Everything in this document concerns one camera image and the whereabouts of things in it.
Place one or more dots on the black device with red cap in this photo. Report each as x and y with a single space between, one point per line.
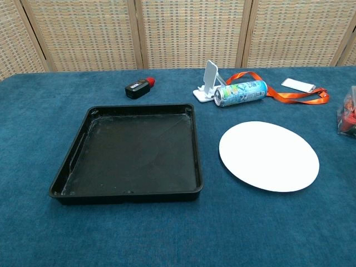
137 87

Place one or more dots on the white folding phone stand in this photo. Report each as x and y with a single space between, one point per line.
207 80

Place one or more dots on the woven folding screen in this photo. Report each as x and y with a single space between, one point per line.
178 30

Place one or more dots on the white card badge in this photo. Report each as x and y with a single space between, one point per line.
297 84

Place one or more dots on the white round plate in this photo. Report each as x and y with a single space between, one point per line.
268 155

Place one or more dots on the black square plastic tray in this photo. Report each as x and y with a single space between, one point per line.
133 150

